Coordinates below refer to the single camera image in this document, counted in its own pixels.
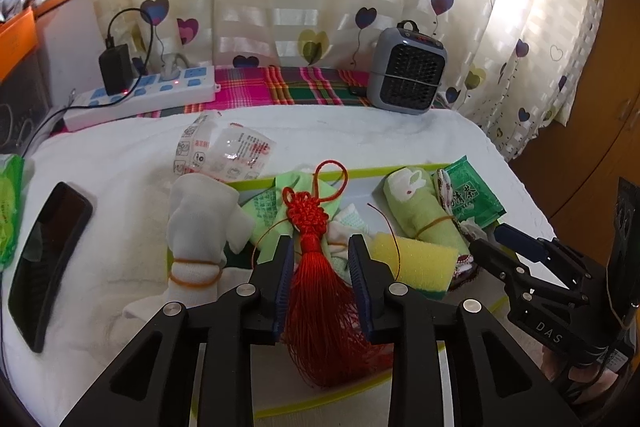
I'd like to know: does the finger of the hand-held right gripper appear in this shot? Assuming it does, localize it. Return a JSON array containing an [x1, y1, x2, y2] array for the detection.
[[469, 238, 592, 314], [494, 223, 608, 282]]

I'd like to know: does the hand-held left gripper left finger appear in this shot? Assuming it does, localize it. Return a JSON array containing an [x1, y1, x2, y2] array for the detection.
[[59, 234, 296, 427]]

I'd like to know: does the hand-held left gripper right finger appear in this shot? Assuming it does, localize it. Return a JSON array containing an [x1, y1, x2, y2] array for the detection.
[[347, 234, 583, 427]]

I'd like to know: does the red Chinese knot tassel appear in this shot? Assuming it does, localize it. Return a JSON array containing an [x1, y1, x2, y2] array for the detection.
[[250, 160, 403, 390]]

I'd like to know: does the large yellow green sponge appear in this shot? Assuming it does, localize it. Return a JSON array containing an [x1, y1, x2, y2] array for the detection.
[[367, 234, 458, 300]]

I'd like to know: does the green tea packet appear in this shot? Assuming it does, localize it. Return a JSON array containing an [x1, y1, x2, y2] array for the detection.
[[442, 155, 506, 228]]

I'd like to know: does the light green cloth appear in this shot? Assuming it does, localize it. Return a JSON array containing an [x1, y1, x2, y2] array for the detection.
[[240, 169, 346, 258]]

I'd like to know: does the lime green box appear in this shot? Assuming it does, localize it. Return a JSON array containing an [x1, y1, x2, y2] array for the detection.
[[165, 164, 511, 418]]

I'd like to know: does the green rabbit towel roll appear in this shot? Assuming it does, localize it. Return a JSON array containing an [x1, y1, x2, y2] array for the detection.
[[382, 167, 471, 253]]

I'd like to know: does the white sock bundle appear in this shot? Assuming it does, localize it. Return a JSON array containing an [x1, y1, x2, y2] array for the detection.
[[122, 172, 256, 320]]

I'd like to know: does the person's right hand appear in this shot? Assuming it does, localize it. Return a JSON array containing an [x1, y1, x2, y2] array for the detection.
[[542, 342, 626, 405]]

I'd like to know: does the wooden wardrobe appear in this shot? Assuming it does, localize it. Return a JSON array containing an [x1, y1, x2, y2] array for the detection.
[[510, 0, 640, 268]]

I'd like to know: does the clear plastic wrapper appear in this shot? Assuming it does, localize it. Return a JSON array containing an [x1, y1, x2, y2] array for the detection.
[[172, 111, 277, 180]]

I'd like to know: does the plaid blanket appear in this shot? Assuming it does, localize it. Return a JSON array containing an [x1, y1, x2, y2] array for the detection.
[[50, 66, 451, 138]]

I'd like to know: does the small grey heater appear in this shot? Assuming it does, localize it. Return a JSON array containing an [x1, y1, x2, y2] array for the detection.
[[367, 21, 448, 112]]

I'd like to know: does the white blue power strip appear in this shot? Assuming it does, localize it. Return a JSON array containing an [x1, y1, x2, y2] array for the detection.
[[62, 64, 217, 132]]

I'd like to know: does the black smartphone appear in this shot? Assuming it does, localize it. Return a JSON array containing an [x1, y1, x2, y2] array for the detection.
[[7, 181, 94, 354]]

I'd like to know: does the white plug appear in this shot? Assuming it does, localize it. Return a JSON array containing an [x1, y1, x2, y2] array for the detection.
[[160, 52, 188, 80]]

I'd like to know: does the black charger adapter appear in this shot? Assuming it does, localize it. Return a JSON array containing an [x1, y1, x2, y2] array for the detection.
[[98, 47, 133, 96]]

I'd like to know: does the green tissue packet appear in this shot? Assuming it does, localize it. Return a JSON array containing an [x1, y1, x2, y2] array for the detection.
[[0, 154, 26, 273]]

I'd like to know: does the dark glass cabinet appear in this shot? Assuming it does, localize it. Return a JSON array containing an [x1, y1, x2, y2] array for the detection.
[[0, 52, 51, 158]]

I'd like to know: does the orange tray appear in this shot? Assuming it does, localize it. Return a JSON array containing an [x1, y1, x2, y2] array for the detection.
[[0, 7, 38, 82]]

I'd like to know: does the black USB cable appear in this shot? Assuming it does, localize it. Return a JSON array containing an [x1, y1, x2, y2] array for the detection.
[[20, 104, 71, 158]]

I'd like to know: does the black charger cable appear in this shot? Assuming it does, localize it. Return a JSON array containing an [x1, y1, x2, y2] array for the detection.
[[102, 8, 156, 78]]

